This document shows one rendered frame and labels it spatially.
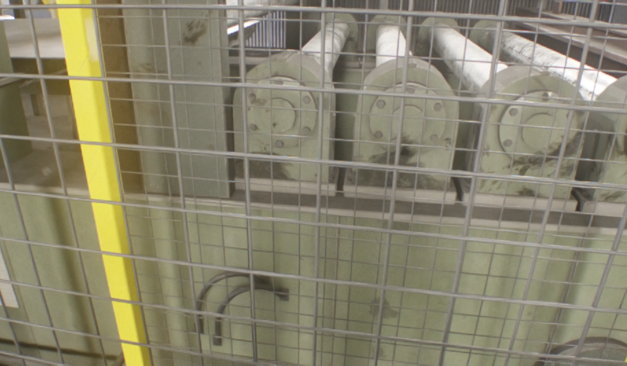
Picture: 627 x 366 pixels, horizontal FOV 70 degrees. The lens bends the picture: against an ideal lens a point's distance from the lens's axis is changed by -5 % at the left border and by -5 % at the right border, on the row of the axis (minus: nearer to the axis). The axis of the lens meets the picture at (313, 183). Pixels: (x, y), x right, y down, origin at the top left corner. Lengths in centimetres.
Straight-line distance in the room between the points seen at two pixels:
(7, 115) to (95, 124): 87
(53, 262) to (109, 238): 71
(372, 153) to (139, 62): 66
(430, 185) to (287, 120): 44
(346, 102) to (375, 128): 208
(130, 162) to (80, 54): 54
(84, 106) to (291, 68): 54
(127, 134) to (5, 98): 54
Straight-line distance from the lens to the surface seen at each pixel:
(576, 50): 263
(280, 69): 125
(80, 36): 93
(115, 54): 134
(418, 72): 123
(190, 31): 122
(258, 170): 135
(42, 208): 166
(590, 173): 149
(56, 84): 406
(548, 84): 131
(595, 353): 167
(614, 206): 149
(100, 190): 102
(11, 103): 181
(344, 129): 337
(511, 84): 128
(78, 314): 184
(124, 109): 136
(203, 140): 128
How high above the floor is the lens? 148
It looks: 24 degrees down
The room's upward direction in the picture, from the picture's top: 1 degrees clockwise
